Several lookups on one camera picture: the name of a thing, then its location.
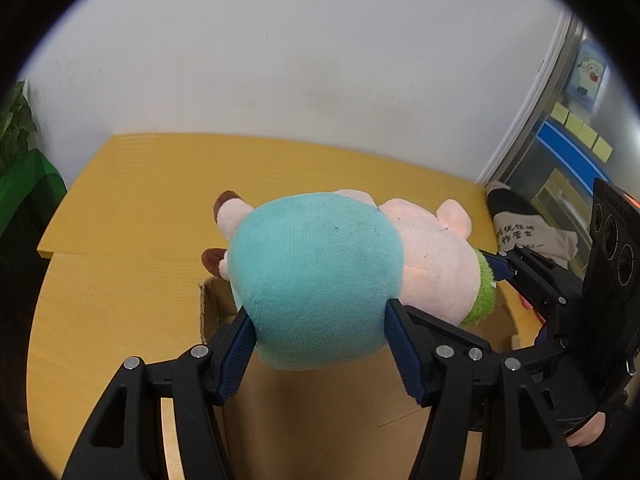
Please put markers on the pink and teal plush toy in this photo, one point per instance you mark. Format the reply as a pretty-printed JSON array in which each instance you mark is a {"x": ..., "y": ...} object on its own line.
[{"x": 310, "y": 270}]

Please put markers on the person's right forearm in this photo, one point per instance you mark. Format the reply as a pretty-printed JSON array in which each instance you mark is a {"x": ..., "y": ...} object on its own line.
[{"x": 585, "y": 430}]

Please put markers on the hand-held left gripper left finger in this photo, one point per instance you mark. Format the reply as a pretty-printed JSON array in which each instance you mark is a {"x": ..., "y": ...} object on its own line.
[{"x": 235, "y": 360}]

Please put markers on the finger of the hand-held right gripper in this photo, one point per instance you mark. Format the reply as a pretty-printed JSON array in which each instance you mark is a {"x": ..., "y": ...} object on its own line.
[
  {"x": 500, "y": 266},
  {"x": 552, "y": 350}
]

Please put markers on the large potted green plant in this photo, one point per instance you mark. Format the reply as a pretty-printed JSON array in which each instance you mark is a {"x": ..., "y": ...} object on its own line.
[{"x": 15, "y": 125}]

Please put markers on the yellow sticky note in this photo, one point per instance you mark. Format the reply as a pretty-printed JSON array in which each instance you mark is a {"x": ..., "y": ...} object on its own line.
[
  {"x": 560, "y": 113},
  {"x": 603, "y": 149},
  {"x": 588, "y": 135},
  {"x": 574, "y": 123}
]

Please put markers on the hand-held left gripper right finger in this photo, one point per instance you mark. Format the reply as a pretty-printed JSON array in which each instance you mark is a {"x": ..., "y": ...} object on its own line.
[{"x": 407, "y": 355}]

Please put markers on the brown cardboard box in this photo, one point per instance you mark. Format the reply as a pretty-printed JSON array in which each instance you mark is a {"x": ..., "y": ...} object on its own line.
[{"x": 325, "y": 410}]

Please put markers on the white printed cloth bag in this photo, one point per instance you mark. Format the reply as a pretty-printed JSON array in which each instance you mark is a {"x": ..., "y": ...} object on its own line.
[{"x": 525, "y": 230}]

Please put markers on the glass door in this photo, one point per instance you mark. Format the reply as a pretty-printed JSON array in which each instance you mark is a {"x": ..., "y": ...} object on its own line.
[{"x": 550, "y": 185}]

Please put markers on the cartoon sheep sticker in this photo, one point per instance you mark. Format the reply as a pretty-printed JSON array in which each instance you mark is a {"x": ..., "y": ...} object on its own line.
[{"x": 586, "y": 77}]

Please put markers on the green tablecloth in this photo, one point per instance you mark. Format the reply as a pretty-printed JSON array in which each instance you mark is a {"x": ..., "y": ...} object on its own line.
[{"x": 30, "y": 185}]

